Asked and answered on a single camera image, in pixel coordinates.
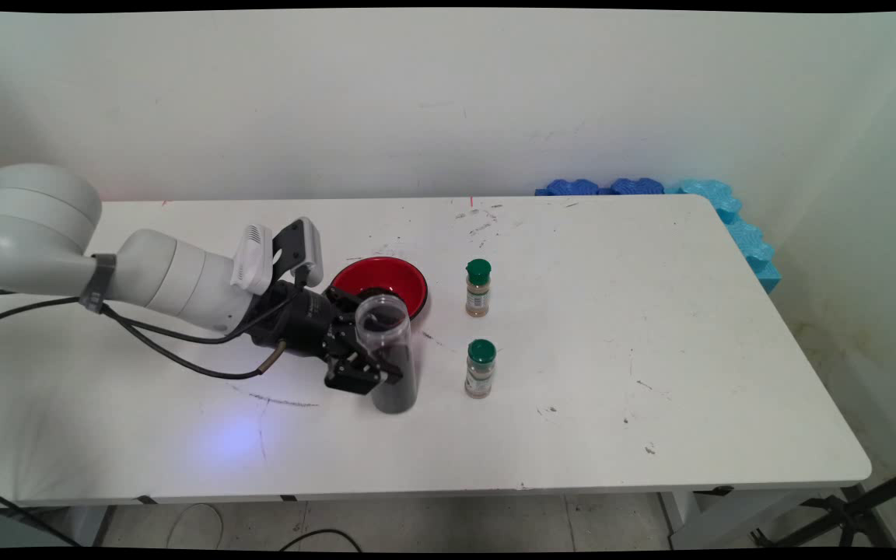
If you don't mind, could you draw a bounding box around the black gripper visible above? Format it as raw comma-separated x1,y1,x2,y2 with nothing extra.
244,280,404,397

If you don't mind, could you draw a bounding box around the clear plastic jar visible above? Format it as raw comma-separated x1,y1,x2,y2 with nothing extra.
354,294,420,415

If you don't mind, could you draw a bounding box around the red bowl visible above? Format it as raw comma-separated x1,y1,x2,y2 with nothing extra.
329,256,429,321

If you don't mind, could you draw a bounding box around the green lid spice bottle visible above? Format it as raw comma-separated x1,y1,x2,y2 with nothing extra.
464,258,492,318
464,338,497,400

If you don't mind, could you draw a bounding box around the light blue foam mat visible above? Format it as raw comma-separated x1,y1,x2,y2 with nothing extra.
666,179,782,295

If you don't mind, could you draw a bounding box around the black tripod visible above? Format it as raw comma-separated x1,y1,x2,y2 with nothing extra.
751,460,896,549

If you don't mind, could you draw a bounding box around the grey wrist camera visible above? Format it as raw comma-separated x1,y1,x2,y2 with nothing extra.
271,217,325,287

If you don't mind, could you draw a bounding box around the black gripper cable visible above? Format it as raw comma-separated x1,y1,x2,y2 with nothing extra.
0,289,289,382

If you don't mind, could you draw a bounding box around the black camera cable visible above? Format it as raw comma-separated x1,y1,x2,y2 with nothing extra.
0,264,315,345

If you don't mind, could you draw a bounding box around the black floor cable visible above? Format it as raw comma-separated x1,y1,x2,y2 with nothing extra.
278,528,364,551

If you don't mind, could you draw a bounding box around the grey cable strap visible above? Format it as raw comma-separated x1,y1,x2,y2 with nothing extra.
79,253,117,314

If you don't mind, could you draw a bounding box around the black hanging cable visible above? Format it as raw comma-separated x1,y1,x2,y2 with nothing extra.
0,481,87,550

